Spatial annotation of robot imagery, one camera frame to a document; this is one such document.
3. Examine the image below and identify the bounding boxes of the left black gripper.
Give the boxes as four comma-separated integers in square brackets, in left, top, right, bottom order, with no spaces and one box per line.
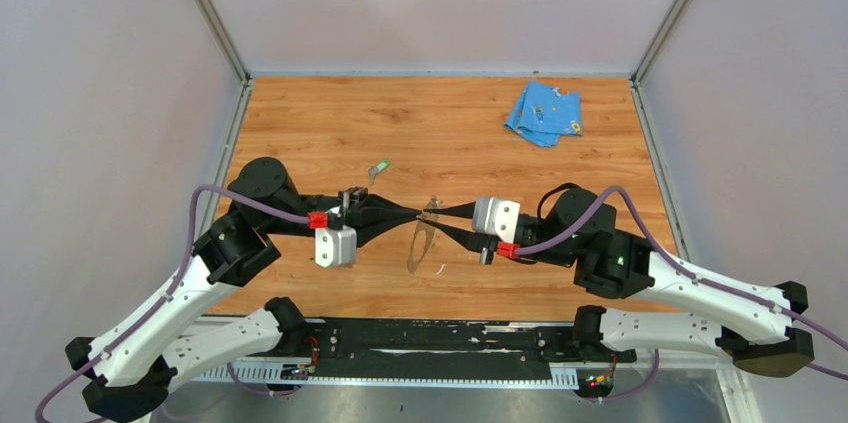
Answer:
[264,186,422,249]

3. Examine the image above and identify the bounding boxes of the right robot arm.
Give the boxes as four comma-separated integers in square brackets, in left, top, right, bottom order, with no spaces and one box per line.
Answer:
[442,183,815,378]

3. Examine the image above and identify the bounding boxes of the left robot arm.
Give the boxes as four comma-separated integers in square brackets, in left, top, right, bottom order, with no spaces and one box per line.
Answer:
[65,157,419,422]

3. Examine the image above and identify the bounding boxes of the key with green tag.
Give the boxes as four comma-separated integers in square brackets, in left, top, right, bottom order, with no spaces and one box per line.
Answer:
[367,159,390,185]

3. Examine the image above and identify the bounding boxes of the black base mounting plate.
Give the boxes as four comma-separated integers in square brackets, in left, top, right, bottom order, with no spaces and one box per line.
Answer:
[265,317,637,381]

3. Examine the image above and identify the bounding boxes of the folded blue cloth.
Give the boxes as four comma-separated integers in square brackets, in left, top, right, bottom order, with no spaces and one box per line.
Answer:
[504,80,584,148]

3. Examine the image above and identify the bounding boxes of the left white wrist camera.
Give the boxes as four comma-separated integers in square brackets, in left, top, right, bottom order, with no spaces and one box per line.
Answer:
[314,226,357,268]

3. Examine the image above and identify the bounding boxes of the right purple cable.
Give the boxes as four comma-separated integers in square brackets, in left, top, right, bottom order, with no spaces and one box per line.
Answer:
[495,184,848,383]

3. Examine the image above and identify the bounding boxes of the purple cable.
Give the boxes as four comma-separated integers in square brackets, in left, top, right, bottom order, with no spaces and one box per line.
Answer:
[34,184,330,423]
[495,184,848,383]

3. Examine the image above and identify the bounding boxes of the white slotted cable duct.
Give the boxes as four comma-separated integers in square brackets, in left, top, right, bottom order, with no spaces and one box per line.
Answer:
[162,363,580,389]

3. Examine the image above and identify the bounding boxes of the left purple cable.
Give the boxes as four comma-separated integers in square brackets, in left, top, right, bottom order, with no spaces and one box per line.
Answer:
[34,184,330,423]

